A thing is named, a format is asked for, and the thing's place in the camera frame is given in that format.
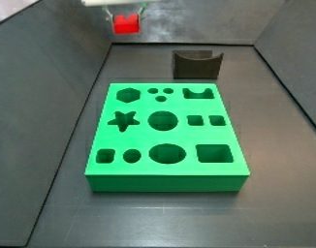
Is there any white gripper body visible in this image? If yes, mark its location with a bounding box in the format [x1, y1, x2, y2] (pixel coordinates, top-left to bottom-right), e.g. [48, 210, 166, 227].
[81, 0, 159, 7]

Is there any black curved holder block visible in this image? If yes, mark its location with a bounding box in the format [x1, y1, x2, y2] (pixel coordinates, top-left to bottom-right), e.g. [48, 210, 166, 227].
[172, 50, 223, 79]

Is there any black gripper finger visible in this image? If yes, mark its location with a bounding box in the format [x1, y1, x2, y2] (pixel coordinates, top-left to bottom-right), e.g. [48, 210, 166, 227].
[101, 6, 113, 22]

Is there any green shape-sorting board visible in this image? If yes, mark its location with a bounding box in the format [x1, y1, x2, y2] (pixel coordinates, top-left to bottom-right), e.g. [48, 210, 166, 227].
[84, 82, 250, 192]

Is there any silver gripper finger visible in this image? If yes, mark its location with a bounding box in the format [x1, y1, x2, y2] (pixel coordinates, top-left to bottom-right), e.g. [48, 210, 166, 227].
[138, 2, 147, 21]

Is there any red double-square block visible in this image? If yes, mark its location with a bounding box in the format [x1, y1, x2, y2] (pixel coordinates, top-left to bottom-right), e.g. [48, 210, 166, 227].
[112, 14, 139, 34]

